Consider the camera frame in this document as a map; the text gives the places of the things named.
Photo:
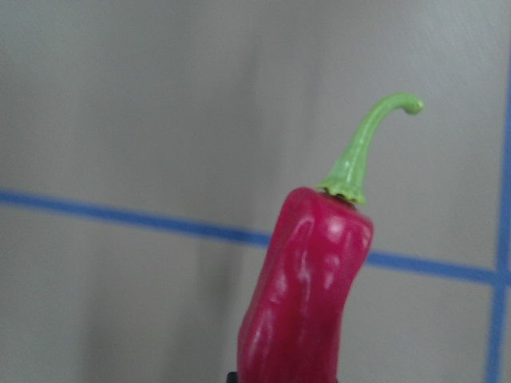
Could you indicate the red chili pepper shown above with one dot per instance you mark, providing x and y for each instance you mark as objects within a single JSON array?
[{"x": 292, "y": 328}]

